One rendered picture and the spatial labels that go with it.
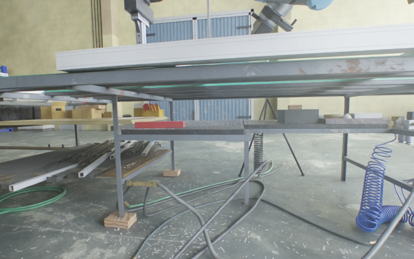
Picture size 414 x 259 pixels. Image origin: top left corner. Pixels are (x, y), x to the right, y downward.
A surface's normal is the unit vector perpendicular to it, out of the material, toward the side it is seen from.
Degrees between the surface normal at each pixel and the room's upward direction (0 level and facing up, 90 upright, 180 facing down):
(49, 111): 90
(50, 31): 90
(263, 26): 124
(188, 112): 90
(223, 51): 90
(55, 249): 0
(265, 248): 0
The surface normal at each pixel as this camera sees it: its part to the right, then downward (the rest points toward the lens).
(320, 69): -0.16, 0.09
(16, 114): 0.99, 0.03
